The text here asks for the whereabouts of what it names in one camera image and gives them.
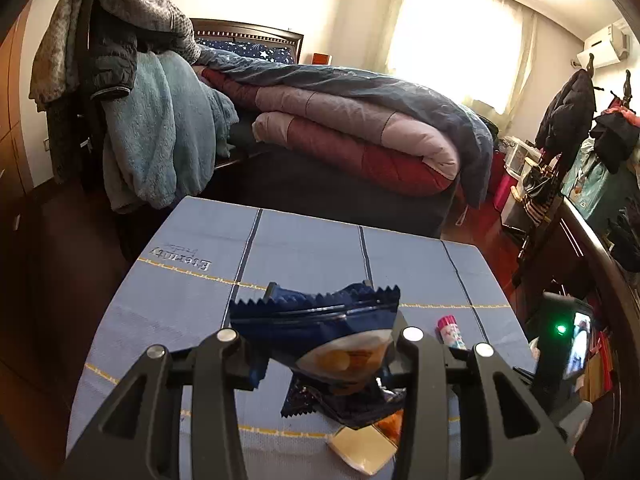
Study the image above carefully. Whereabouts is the white curtain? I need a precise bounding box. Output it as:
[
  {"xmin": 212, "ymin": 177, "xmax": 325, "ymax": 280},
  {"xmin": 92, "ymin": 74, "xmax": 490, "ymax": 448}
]
[{"xmin": 385, "ymin": 0, "xmax": 536, "ymax": 116}]

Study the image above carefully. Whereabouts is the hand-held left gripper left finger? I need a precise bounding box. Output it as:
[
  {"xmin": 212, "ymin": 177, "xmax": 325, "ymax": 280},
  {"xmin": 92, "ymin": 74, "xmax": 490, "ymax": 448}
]
[{"xmin": 59, "ymin": 282, "xmax": 281, "ymax": 480}]

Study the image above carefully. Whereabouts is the dark wooden desk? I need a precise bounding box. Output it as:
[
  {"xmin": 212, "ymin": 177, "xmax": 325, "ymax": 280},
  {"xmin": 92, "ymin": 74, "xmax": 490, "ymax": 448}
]
[{"xmin": 515, "ymin": 200, "xmax": 640, "ymax": 411}]

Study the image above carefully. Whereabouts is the black hanging garment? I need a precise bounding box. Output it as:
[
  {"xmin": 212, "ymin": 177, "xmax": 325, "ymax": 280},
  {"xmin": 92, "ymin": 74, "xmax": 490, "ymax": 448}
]
[{"xmin": 590, "ymin": 110, "xmax": 640, "ymax": 176}]

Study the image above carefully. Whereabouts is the gold foil wrapper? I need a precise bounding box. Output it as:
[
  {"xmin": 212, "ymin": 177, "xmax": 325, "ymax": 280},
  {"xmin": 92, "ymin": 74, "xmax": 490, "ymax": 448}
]
[{"xmin": 327, "ymin": 425, "xmax": 398, "ymax": 476}]

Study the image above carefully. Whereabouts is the pink red folded quilt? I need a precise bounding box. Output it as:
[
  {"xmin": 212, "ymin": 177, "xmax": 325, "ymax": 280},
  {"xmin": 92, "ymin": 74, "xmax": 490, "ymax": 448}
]
[{"xmin": 200, "ymin": 67, "xmax": 461, "ymax": 198}]

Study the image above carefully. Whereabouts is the red garment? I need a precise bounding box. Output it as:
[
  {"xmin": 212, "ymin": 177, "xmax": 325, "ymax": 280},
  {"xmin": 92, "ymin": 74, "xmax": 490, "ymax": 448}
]
[{"xmin": 607, "ymin": 100, "xmax": 640, "ymax": 128}]

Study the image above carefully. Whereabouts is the dark wooden bed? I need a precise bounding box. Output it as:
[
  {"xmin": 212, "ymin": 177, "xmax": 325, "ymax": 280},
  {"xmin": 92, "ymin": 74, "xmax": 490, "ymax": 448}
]
[{"xmin": 190, "ymin": 17, "xmax": 461, "ymax": 238}]

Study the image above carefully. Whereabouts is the black silver snack packet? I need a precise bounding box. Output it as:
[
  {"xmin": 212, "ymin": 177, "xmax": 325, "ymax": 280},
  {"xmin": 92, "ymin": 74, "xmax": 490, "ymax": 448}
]
[{"xmin": 280, "ymin": 375, "xmax": 406, "ymax": 431}]

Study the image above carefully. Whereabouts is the star print pillow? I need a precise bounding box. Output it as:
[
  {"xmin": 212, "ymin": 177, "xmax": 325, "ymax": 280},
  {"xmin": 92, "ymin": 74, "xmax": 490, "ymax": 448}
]
[{"xmin": 195, "ymin": 40, "xmax": 296, "ymax": 66}]

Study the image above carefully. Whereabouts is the white storage box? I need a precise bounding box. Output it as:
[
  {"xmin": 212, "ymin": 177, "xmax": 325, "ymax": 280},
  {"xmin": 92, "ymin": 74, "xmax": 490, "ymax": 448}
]
[{"xmin": 502, "ymin": 137, "xmax": 541, "ymax": 171}]

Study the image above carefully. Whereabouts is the wooden wardrobe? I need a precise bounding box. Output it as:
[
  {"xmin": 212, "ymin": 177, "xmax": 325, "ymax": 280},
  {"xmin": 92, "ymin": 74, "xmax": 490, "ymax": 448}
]
[{"xmin": 0, "ymin": 5, "xmax": 51, "ymax": 361}]

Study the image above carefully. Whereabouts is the small orange packet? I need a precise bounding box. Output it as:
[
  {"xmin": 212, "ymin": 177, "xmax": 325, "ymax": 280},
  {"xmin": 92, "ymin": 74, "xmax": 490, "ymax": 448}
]
[{"xmin": 377, "ymin": 410, "xmax": 405, "ymax": 448}]

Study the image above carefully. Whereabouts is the black clothes stand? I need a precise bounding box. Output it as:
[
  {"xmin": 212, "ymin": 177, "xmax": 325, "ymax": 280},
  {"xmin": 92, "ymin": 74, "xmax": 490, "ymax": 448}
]
[{"xmin": 75, "ymin": 0, "xmax": 107, "ymax": 192}]

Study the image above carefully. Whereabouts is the pile of black clothes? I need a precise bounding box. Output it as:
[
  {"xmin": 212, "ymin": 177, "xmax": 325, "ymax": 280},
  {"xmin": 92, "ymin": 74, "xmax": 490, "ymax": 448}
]
[{"xmin": 607, "ymin": 210, "xmax": 640, "ymax": 273}]

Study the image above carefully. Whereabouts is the blue duvet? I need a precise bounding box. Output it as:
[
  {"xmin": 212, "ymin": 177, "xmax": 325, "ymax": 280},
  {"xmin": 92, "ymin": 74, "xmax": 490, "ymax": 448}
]
[{"xmin": 192, "ymin": 45, "xmax": 496, "ymax": 208}]

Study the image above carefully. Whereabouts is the dark blue snack packet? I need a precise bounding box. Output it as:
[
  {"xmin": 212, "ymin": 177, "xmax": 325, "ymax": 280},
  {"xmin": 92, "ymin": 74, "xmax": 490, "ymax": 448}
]
[{"xmin": 229, "ymin": 282, "xmax": 403, "ymax": 396}]

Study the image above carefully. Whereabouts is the striped handbag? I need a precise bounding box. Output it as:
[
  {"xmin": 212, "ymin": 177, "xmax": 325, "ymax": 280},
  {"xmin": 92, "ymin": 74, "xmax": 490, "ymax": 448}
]
[{"xmin": 520, "ymin": 155, "xmax": 563, "ymax": 226}]

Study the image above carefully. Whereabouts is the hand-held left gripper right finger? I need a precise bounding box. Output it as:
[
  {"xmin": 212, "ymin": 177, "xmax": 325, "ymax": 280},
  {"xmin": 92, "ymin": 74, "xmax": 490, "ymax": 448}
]
[{"xmin": 380, "ymin": 310, "xmax": 586, "ymax": 480}]

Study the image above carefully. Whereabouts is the grey fleece blanket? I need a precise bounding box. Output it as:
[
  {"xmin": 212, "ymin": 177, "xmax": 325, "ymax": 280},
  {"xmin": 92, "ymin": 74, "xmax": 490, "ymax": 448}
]
[{"xmin": 29, "ymin": 0, "xmax": 201, "ymax": 111}]

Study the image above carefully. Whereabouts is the teal bag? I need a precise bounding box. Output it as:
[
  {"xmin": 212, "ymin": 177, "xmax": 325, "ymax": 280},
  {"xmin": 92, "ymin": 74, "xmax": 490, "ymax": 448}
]
[{"xmin": 560, "ymin": 140, "xmax": 640, "ymax": 233}]

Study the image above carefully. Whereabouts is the dark hanging coat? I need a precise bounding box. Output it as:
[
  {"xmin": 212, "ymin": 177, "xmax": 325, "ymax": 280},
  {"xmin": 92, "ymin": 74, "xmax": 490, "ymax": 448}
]
[{"xmin": 535, "ymin": 69, "xmax": 597, "ymax": 153}]

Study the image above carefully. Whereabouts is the pink storage box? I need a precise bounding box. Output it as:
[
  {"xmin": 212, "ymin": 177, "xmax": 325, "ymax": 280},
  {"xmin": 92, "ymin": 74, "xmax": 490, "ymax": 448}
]
[{"xmin": 492, "ymin": 162, "xmax": 523, "ymax": 211}]

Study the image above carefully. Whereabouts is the light blue fleece blanket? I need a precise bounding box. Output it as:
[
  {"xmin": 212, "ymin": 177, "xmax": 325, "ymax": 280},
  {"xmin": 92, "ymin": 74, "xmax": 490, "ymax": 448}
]
[{"xmin": 102, "ymin": 50, "xmax": 240, "ymax": 212}]

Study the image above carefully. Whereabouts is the pink tube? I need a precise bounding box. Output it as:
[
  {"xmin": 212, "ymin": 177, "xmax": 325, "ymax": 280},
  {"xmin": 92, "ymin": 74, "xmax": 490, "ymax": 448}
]
[{"xmin": 436, "ymin": 315, "xmax": 467, "ymax": 351}]

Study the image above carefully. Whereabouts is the blue striped tablecloth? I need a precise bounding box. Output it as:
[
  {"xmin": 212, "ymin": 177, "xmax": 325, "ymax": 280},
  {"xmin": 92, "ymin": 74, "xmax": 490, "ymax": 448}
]
[{"xmin": 67, "ymin": 195, "xmax": 533, "ymax": 480}]

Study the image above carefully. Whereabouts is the white air conditioner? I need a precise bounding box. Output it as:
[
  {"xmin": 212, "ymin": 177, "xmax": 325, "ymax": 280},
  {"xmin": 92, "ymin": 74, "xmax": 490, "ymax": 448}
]
[{"xmin": 575, "ymin": 17, "xmax": 631, "ymax": 68}]

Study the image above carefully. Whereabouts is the black puffer jacket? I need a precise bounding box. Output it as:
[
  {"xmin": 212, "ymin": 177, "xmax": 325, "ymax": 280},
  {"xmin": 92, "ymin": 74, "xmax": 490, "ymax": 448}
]
[{"xmin": 90, "ymin": 7, "xmax": 138, "ymax": 103}]

